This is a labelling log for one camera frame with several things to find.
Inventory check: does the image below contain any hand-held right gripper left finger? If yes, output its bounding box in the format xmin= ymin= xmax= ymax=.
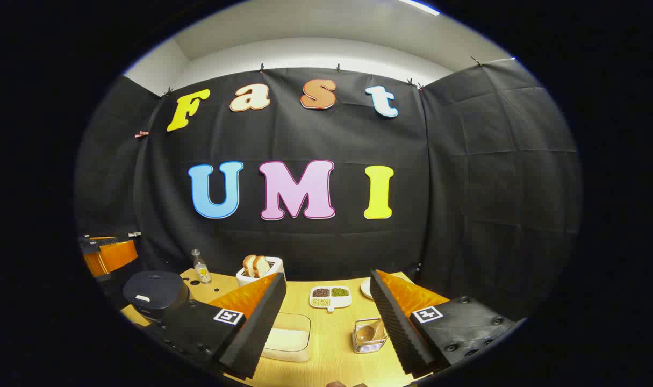
xmin=138 ymin=273 xmax=287 ymax=380

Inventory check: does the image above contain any clear plastic rice container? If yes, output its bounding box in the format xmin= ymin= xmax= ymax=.
xmin=259 ymin=313 xmax=312 ymax=362

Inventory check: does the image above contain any clear chopstick holder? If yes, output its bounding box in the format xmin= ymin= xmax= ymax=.
xmin=352 ymin=318 xmax=387 ymax=354

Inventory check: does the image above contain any small glass bottle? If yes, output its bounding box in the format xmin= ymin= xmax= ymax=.
xmin=191 ymin=249 xmax=212 ymax=284

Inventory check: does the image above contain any wooden spoon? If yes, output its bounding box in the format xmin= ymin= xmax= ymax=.
xmin=357 ymin=320 xmax=385 ymax=343

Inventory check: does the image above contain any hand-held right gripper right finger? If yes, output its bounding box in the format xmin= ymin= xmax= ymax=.
xmin=369 ymin=269 xmax=520 ymax=379

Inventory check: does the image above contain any white toaster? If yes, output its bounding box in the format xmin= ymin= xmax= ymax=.
xmin=236 ymin=257 xmax=285 ymax=287

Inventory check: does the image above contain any black backdrop cloth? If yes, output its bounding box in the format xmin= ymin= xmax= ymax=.
xmin=75 ymin=58 xmax=582 ymax=323

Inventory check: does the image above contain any black and silver rice cooker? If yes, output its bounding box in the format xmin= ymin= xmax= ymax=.
xmin=123 ymin=270 xmax=190 ymax=323

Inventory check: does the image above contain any white divided dish of beans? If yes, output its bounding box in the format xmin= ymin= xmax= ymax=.
xmin=309 ymin=286 xmax=353 ymax=313

